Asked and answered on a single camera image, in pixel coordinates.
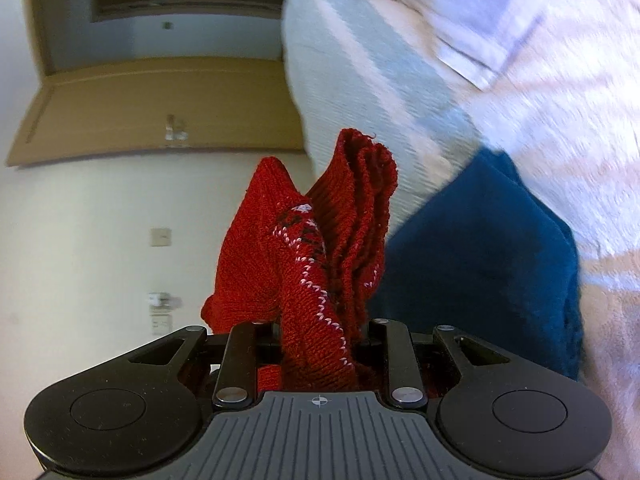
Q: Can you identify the bed with white quilt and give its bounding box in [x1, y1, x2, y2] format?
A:
[282, 0, 640, 480]

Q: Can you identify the wooden door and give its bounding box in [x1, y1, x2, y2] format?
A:
[5, 57, 306, 168]

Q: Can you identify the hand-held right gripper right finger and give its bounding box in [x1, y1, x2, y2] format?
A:
[368, 317, 511, 408]

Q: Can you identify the wooden door frame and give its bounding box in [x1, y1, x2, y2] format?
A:
[20, 0, 296, 78]

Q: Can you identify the red knitted sweater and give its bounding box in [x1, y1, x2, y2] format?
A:
[180, 128, 461, 397]

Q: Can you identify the wall socket with plug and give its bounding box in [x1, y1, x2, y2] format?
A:
[147, 291, 182, 337]

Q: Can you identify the lavender blanket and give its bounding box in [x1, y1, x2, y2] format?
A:
[310, 0, 561, 92]

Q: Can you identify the blue garment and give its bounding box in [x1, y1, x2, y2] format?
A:
[370, 149, 586, 386]

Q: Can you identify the metal door handle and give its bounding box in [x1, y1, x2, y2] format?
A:
[164, 114, 188, 146]

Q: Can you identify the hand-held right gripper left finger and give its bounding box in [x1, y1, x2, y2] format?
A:
[129, 321, 280, 407]

